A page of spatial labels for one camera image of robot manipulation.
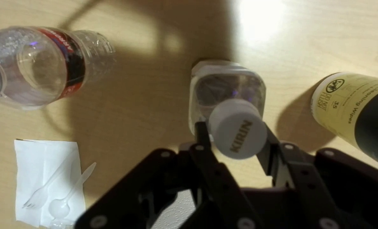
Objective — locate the red-label clear water bottle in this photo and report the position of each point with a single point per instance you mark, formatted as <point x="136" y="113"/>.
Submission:
<point x="40" y="68"/>

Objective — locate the small clear white-capped bottle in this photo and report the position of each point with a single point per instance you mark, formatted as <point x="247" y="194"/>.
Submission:
<point x="234" y="128"/>

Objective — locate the wrapped plastic cutlery packet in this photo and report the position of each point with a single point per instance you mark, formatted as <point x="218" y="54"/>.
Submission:
<point x="43" y="183"/>

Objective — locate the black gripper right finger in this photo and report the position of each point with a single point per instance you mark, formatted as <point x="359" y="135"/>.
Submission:
<point x="336" y="191"/>

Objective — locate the yellow ever spring bottle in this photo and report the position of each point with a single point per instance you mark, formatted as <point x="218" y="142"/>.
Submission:
<point x="358" y="113"/>

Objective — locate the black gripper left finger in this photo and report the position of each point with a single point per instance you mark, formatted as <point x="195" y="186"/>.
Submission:
<point x="205" y="183"/>

